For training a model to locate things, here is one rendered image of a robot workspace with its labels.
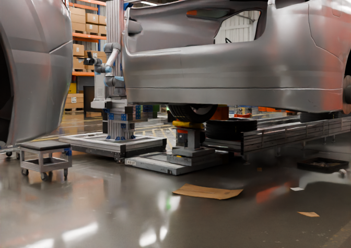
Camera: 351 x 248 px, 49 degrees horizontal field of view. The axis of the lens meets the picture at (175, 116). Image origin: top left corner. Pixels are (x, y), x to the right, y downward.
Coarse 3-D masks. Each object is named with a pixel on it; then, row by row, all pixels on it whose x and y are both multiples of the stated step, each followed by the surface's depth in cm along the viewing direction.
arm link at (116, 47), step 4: (116, 44) 474; (112, 48) 476; (116, 48) 470; (120, 48) 474; (112, 52) 469; (116, 52) 469; (112, 56) 464; (116, 56) 469; (108, 60) 461; (112, 60) 462; (108, 64) 456; (112, 64) 461; (104, 68) 453; (108, 68) 451; (104, 72) 455; (108, 72) 453
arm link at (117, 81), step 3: (114, 78) 479; (117, 78) 475; (120, 78) 475; (123, 78) 479; (114, 81) 477; (117, 81) 476; (120, 81) 476; (123, 81) 479; (114, 84) 478; (117, 84) 476; (120, 84) 476; (123, 84) 479
